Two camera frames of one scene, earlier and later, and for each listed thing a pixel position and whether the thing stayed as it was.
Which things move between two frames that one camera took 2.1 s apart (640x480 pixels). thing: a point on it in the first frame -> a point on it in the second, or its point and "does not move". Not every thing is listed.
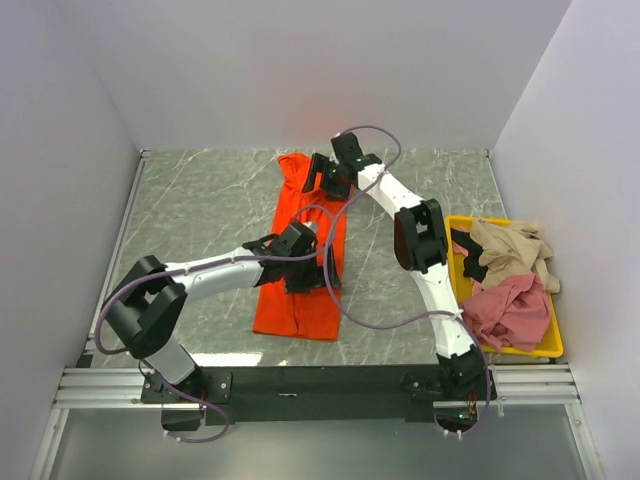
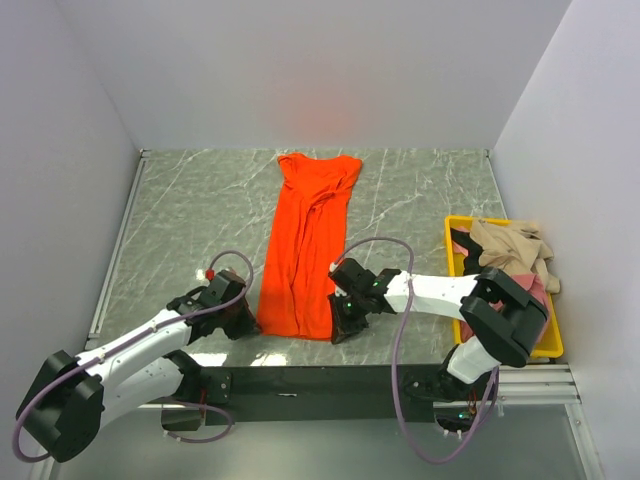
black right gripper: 319,164 -> 342,327
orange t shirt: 316,315 does not move
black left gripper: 313,280 -> 248,324
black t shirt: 473,267 does not move
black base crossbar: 300,394 does not move
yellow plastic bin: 553,344 does not move
